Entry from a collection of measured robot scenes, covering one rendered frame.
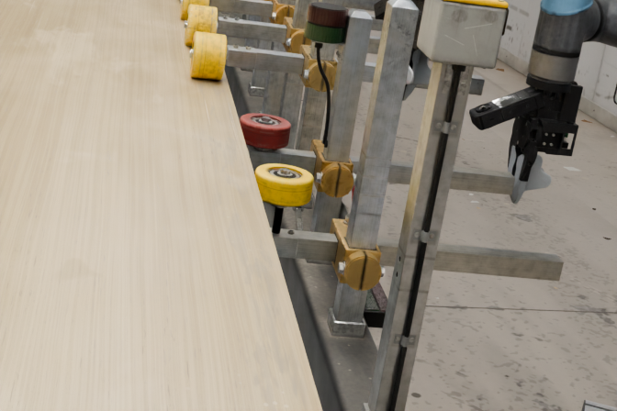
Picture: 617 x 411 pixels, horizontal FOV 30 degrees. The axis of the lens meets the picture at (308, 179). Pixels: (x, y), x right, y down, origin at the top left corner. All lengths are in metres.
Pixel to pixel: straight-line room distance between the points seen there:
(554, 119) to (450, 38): 0.71
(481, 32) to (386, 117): 0.33
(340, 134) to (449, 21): 0.60
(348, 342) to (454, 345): 1.74
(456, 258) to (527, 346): 1.79
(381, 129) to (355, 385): 0.33
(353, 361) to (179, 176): 0.33
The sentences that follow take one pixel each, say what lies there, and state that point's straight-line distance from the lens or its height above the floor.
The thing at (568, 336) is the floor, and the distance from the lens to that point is 3.55.
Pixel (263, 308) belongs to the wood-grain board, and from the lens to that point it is 1.16.
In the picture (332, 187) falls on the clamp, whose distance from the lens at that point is 1.75.
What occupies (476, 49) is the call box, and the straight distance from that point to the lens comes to 1.20.
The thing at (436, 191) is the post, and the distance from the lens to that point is 1.24.
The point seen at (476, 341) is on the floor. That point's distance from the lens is 3.36.
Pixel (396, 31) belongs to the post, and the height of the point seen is 1.13.
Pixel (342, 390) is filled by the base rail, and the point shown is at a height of 0.70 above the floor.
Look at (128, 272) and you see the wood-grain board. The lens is 1.20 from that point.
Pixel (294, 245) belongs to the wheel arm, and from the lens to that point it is 1.57.
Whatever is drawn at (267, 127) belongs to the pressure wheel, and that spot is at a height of 0.91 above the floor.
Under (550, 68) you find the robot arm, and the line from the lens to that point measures 1.83.
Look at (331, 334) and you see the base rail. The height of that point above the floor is 0.70.
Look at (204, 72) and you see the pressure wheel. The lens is 1.98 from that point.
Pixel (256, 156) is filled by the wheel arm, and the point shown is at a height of 0.85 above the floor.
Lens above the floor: 1.38
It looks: 18 degrees down
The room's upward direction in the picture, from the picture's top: 9 degrees clockwise
